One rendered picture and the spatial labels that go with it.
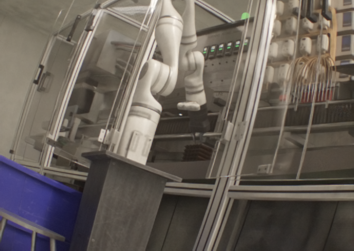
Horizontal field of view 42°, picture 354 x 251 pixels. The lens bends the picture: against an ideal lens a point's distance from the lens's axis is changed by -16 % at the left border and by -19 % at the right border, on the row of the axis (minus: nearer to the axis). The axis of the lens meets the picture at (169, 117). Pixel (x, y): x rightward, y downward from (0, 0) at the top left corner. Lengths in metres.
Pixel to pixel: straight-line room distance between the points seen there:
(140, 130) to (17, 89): 5.48
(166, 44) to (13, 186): 0.72
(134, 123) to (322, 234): 0.78
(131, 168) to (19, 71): 5.60
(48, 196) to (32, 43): 5.52
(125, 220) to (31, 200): 0.38
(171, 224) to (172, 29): 1.05
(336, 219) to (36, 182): 1.07
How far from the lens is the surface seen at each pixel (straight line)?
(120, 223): 1.50
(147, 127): 1.59
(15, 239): 1.72
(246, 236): 2.05
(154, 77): 1.62
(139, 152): 1.57
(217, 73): 3.06
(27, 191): 1.72
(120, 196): 1.50
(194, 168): 2.03
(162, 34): 1.74
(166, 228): 2.49
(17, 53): 7.05
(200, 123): 2.11
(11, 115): 6.93
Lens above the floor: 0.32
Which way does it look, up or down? 14 degrees up
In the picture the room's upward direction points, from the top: 17 degrees clockwise
